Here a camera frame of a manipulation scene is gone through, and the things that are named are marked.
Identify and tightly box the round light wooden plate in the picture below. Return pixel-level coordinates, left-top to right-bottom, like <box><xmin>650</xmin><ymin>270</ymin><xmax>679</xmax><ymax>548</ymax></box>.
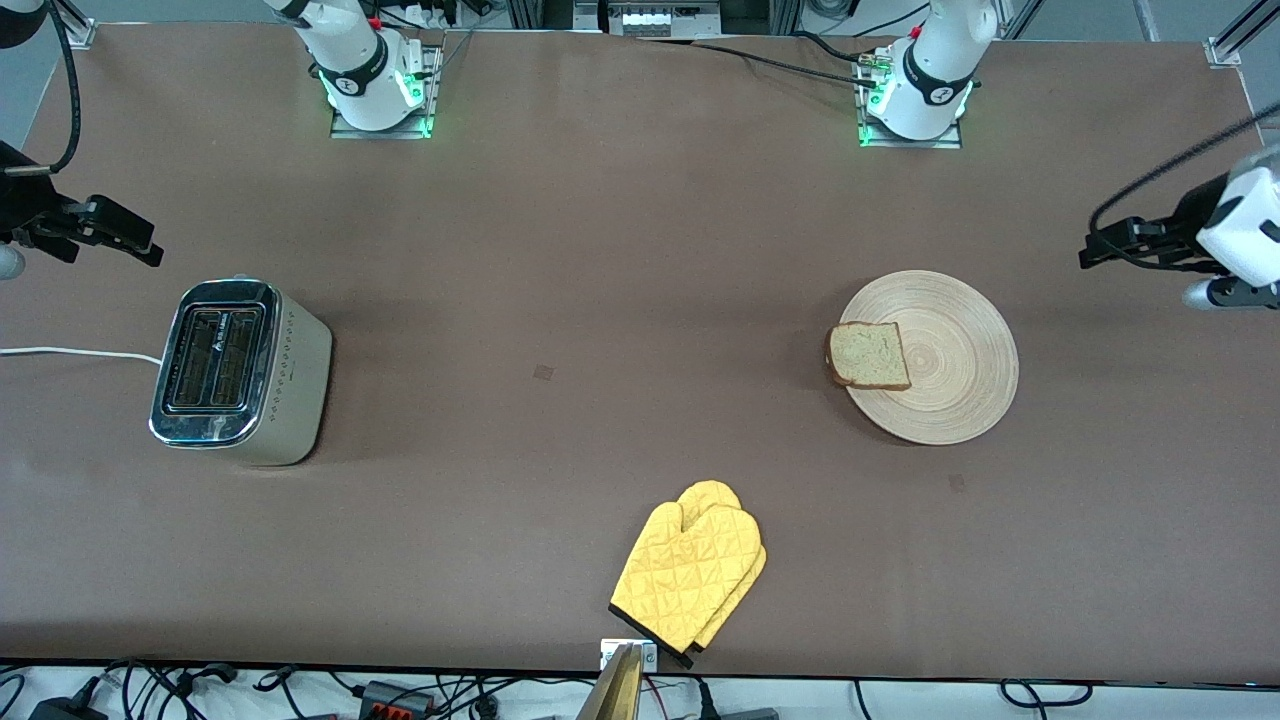
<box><xmin>838</xmin><ymin>270</ymin><xmax>1020</xmax><ymax>447</ymax></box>

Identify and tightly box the brown bread slice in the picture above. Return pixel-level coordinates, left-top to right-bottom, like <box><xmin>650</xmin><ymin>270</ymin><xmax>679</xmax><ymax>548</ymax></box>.
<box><xmin>825</xmin><ymin>321</ymin><xmax>913</xmax><ymax>392</ymax></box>

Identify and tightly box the silver two-slot toaster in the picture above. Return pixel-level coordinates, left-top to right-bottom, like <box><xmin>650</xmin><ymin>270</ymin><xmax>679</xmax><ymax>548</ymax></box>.
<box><xmin>148</xmin><ymin>277</ymin><xmax>334</xmax><ymax>468</ymax></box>

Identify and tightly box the white power strip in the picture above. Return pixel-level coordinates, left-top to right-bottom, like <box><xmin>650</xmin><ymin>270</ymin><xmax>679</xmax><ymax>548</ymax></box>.
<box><xmin>385</xmin><ymin>0</ymin><xmax>471</xmax><ymax>29</ymax></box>

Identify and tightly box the black power adapter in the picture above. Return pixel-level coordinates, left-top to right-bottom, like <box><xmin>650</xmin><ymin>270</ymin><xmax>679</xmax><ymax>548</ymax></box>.
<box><xmin>28</xmin><ymin>697</ymin><xmax>109</xmax><ymax>720</ymax></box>

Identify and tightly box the yellow quilted oven mitt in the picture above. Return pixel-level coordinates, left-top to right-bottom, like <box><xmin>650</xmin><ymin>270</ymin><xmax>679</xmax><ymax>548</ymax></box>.
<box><xmin>610</xmin><ymin>503</ymin><xmax>764</xmax><ymax>657</ymax></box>
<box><xmin>678</xmin><ymin>480</ymin><xmax>768</xmax><ymax>669</ymax></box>

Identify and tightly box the black orange connector block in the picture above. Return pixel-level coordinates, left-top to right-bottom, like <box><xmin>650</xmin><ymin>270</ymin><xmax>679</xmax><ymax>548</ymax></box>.
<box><xmin>358</xmin><ymin>680</ymin><xmax>438</xmax><ymax>717</ymax></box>

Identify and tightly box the white electrical terminal block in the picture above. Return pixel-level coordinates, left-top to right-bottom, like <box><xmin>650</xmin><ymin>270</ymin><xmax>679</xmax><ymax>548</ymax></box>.
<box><xmin>605</xmin><ymin>0</ymin><xmax>721</xmax><ymax>38</ymax></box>

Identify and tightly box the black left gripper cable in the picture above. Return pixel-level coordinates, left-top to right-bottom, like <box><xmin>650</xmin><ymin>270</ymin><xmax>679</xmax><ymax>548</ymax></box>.
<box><xmin>1088</xmin><ymin>105</ymin><xmax>1280</xmax><ymax>271</ymax></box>

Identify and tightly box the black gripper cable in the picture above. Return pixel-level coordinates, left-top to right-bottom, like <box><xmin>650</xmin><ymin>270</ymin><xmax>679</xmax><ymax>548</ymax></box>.
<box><xmin>45</xmin><ymin>0</ymin><xmax>83</xmax><ymax>177</ymax></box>
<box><xmin>1088</xmin><ymin>105</ymin><xmax>1280</xmax><ymax>271</ymax></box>

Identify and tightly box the white toaster power cord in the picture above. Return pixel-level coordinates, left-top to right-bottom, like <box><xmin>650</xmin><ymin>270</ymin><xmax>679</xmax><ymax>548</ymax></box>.
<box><xmin>0</xmin><ymin>346</ymin><xmax>163</xmax><ymax>366</ymax></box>

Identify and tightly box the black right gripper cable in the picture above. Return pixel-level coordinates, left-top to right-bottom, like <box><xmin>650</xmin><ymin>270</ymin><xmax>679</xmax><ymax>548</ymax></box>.
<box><xmin>45</xmin><ymin>0</ymin><xmax>83</xmax><ymax>177</ymax></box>

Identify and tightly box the aluminium table corner bracket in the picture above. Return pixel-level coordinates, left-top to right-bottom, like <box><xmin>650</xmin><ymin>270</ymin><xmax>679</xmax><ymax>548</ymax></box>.
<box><xmin>1205</xmin><ymin>0</ymin><xmax>1280</xmax><ymax>69</ymax></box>
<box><xmin>40</xmin><ymin>0</ymin><xmax>98</xmax><ymax>49</ymax></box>

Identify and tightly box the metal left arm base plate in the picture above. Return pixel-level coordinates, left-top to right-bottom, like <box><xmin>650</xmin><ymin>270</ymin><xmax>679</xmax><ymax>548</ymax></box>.
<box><xmin>857</xmin><ymin>50</ymin><xmax>966</xmax><ymax>151</ymax></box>

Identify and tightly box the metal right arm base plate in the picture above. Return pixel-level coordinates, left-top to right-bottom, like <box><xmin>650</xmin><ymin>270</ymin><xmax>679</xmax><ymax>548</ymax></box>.
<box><xmin>330</xmin><ymin>42</ymin><xmax>443</xmax><ymax>141</ymax></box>

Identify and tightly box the thick black cable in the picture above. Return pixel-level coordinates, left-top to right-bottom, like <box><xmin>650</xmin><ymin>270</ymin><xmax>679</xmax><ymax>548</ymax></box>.
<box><xmin>795</xmin><ymin>30</ymin><xmax>867</xmax><ymax>64</ymax></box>

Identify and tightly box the long thin black cable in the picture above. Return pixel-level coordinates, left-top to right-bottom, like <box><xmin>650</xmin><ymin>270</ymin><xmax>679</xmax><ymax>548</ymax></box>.
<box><xmin>640</xmin><ymin>36</ymin><xmax>881</xmax><ymax>86</ymax></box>

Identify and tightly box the black floor cable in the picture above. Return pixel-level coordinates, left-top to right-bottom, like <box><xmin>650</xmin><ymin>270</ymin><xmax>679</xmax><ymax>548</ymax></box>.
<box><xmin>1000</xmin><ymin>680</ymin><xmax>1093</xmax><ymax>707</ymax></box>
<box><xmin>100</xmin><ymin>657</ymin><xmax>241</xmax><ymax>703</ymax></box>

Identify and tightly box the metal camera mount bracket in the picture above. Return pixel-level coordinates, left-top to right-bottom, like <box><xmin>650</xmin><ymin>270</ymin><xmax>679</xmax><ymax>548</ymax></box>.
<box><xmin>600</xmin><ymin>640</ymin><xmax>658</xmax><ymax>673</ymax></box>

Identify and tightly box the tan camera stand beam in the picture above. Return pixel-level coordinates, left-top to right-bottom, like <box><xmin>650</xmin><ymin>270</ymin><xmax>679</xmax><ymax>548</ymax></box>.
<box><xmin>575</xmin><ymin>645</ymin><xmax>643</xmax><ymax>720</ymax></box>

